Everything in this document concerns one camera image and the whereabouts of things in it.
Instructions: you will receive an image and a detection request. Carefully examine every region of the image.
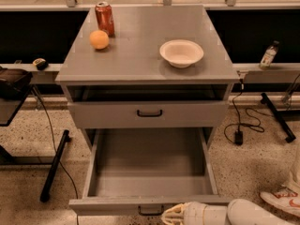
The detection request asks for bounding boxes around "black table leg right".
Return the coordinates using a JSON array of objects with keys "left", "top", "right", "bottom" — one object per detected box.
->
[{"left": 261, "top": 93, "right": 296, "bottom": 143}]

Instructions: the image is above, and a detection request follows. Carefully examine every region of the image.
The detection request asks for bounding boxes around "yellow black tape measure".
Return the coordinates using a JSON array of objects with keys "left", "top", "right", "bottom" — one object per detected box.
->
[{"left": 33, "top": 58, "right": 49, "bottom": 70}]

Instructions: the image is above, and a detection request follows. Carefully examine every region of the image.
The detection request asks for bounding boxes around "grey top drawer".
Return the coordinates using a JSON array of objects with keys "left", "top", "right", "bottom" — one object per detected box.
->
[{"left": 67, "top": 94, "right": 229, "bottom": 128}]

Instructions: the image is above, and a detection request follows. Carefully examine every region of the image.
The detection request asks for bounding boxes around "white red sneaker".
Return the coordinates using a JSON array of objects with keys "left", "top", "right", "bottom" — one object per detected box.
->
[{"left": 260, "top": 187, "right": 300, "bottom": 218}]

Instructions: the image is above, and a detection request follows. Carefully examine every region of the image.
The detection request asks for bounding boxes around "black table frame left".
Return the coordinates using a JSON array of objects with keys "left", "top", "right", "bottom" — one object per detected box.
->
[{"left": 0, "top": 84, "right": 72, "bottom": 203}]

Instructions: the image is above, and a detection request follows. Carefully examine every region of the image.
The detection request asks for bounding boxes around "black cable left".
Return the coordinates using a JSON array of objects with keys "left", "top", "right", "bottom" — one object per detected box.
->
[{"left": 31, "top": 86, "right": 81, "bottom": 225}]

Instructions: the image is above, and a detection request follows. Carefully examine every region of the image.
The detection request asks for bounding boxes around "grey drawer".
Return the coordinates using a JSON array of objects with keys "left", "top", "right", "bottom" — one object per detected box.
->
[
  {"left": 67, "top": 94, "right": 229, "bottom": 128},
  {"left": 69, "top": 127, "right": 230, "bottom": 216}
]

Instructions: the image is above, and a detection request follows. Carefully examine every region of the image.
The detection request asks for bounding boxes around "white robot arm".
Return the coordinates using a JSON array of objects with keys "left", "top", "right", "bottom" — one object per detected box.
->
[{"left": 161, "top": 199, "right": 293, "bottom": 225}]

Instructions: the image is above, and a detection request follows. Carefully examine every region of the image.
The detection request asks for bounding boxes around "orange fruit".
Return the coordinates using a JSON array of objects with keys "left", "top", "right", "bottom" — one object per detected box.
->
[{"left": 89, "top": 30, "right": 109, "bottom": 50}]

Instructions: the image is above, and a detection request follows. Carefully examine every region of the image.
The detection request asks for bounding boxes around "small clear bottle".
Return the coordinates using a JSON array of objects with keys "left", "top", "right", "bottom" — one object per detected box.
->
[{"left": 259, "top": 40, "right": 279, "bottom": 69}]

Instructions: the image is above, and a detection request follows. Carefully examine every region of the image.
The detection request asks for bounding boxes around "black power adapter cable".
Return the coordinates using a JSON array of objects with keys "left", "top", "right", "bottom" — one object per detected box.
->
[{"left": 223, "top": 78, "right": 266, "bottom": 146}]

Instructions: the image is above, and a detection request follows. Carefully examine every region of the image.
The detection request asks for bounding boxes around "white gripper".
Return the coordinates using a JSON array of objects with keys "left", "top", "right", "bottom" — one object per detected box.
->
[{"left": 162, "top": 202, "right": 207, "bottom": 225}]

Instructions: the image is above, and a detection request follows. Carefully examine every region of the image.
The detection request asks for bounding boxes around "grey drawer cabinet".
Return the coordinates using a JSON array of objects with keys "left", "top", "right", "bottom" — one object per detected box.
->
[{"left": 56, "top": 6, "right": 238, "bottom": 145}]

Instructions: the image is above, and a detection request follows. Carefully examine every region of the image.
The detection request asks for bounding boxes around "white paper bowl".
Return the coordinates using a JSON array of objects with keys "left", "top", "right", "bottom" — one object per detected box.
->
[{"left": 159, "top": 39, "right": 204, "bottom": 68}]

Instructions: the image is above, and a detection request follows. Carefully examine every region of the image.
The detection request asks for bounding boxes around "red soda can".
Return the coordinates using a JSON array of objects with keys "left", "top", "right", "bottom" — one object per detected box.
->
[{"left": 95, "top": 2, "right": 114, "bottom": 37}]

